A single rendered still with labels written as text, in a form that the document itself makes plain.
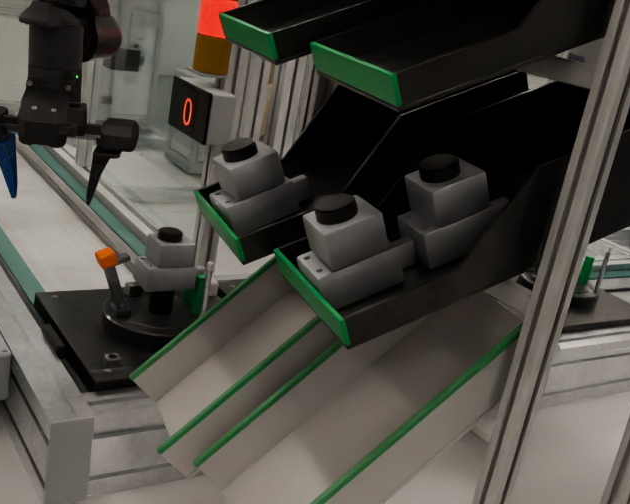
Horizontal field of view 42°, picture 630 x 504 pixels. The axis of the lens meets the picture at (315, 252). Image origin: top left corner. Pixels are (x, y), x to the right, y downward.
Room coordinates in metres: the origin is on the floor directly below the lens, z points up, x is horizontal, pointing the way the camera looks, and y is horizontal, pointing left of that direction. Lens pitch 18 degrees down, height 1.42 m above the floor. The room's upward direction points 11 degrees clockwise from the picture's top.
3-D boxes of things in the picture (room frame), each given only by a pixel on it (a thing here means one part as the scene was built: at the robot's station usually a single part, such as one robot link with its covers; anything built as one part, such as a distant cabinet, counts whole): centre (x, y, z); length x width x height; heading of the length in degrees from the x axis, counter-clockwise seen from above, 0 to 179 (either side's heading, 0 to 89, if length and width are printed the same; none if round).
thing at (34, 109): (0.87, 0.31, 1.22); 0.07 x 0.07 x 0.06; 12
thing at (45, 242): (1.20, 0.33, 0.91); 0.84 x 0.28 x 0.10; 36
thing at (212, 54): (1.17, 0.19, 1.28); 0.05 x 0.05 x 0.05
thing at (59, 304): (0.94, 0.18, 0.96); 0.24 x 0.24 x 0.02; 36
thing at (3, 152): (0.91, 0.37, 1.14); 0.06 x 0.04 x 0.07; 11
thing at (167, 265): (0.95, 0.17, 1.06); 0.08 x 0.04 x 0.07; 126
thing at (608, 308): (1.38, -0.43, 1.01); 0.24 x 0.24 x 0.13; 36
